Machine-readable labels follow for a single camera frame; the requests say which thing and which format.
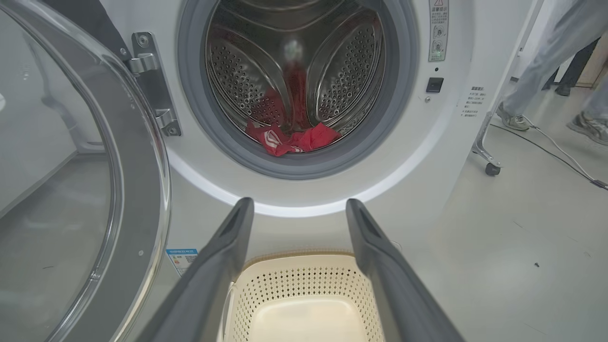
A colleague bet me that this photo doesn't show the person in dark trousers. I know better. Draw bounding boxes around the person in dark trousers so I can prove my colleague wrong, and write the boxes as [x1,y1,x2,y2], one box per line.
[541,37,602,97]

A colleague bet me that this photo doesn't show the metal door hinge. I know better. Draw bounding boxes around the metal door hinge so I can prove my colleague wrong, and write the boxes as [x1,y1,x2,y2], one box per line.
[124,31,182,138]

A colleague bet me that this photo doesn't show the black printed text label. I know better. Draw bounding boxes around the black printed text label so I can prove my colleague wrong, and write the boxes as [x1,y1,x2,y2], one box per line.
[458,85,485,119]

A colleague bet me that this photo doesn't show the black floor cable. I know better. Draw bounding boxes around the black floor cable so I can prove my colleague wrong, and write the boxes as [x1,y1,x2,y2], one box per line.
[489,123,608,191]

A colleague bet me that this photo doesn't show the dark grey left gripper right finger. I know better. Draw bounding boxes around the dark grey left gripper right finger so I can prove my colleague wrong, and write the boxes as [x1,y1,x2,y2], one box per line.
[345,198,464,342]

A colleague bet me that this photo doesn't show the washing machine round door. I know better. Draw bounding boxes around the washing machine round door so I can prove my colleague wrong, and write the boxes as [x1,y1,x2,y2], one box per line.
[0,0,172,342]

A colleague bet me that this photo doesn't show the person in blue jeans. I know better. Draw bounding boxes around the person in blue jeans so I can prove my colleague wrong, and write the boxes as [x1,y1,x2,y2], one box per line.
[496,0,608,146]

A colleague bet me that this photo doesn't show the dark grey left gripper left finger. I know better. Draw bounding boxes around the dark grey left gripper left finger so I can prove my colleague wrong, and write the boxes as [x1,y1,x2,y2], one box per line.
[138,197,255,342]

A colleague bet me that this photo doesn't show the white partition panel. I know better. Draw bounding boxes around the white partition panel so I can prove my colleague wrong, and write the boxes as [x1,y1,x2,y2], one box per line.
[489,0,547,119]

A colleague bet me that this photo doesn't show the blue energy label sticker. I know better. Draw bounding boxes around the blue energy label sticker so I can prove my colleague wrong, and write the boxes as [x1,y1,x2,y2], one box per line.
[165,247,200,277]

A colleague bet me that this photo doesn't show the red and white garment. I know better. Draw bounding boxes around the red and white garment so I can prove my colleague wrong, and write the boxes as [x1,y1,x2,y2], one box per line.
[246,122,342,158]

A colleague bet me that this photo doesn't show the white washing machine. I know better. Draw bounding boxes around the white washing machine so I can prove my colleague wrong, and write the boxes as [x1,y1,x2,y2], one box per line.
[97,0,544,342]

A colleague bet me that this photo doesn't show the metal foot with caster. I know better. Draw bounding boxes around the metal foot with caster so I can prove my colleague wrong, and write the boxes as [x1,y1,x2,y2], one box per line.
[471,111,502,177]

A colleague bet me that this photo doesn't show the cream perforated laundry basket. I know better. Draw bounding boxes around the cream perforated laundry basket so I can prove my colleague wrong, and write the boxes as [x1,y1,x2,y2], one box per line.
[218,253,386,342]

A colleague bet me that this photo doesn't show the white floor cable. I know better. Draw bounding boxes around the white floor cable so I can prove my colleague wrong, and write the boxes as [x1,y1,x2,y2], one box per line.
[522,116,608,189]

